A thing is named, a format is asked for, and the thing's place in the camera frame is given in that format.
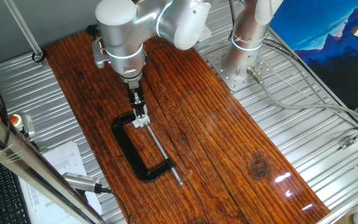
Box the black keyboard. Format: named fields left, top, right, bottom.
left=0, top=151, right=32, bottom=224

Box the brown wooden board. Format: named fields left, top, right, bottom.
left=42, top=23, right=331, bottom=224

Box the black camera cable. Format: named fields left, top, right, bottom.
left=99, top=185, right=132, bottom=224

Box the long aluminium frame bar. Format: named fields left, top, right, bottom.
left=0, top=91, right=107, bottom=224

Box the silver camera on stand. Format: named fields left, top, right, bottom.
left=62, top=172, right=103, bottom=194

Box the white power strip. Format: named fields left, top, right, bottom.
left=197, top=25, right=213, bottom=44

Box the black cable loop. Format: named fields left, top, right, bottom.
left=227, top=0, right=237, bottom=43

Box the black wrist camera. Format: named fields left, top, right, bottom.
left=86, top=24, right=101, bottom=39

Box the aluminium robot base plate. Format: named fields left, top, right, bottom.
left=205, top=43, right=275, bottom=93

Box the black C-clamp with steel screw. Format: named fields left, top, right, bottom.
left=111, top=111, right=193, bottom=187

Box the thin aluminium pole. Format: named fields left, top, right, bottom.
left=3, top=0, right=48, bottom=67

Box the printed paper sheet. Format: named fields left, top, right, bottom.
left=19, top=141, right=104, bottom=224

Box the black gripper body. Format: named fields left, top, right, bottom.
left=124, top=76, right=145, bottom=105

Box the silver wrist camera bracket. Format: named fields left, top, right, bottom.
left=91, top=39, right=111, bottom=70

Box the white LED light bulb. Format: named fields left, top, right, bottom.
left=136, top=107, right=150, bottom=121

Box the white lamp socket adapter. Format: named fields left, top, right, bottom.
left=132, top=114, right=152, bottom=129

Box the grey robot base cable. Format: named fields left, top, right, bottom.
left=246, top=65, right=358, bottom=125

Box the red emergency stop button box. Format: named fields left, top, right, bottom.
left=8, top=111, right=36, bottom=138

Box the blue mountain picture mat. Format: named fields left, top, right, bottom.
left=268, top=0, right=358, bottom=110

